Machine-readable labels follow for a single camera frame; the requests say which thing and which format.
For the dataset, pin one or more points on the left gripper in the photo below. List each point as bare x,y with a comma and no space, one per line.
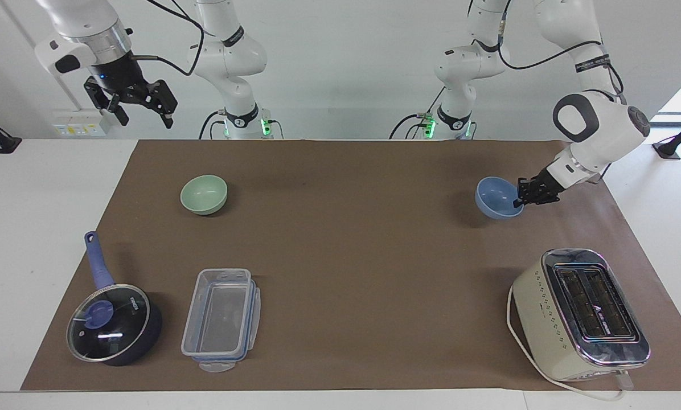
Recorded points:
547,189

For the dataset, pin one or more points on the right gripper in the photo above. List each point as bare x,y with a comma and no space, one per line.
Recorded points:
118,74

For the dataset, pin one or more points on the blue bowl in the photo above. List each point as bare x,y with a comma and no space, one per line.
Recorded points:
494,199

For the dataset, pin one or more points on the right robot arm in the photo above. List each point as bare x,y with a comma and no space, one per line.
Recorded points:
229,54

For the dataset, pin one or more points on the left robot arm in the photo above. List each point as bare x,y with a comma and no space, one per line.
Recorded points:
597,125

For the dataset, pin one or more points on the green bowl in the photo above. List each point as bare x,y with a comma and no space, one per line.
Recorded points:
204,193

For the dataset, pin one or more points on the cream toaster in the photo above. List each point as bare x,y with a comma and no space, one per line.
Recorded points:
551,336

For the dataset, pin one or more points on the glass pan lid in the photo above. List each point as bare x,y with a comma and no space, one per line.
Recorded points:
108,324

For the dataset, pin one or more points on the dark blue saucepan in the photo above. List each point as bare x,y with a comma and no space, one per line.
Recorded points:
147,330

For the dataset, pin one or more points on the clear plastic food container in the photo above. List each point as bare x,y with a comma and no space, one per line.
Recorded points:
221,319

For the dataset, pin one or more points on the white wall socket box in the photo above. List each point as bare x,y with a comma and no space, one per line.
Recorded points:
81,124

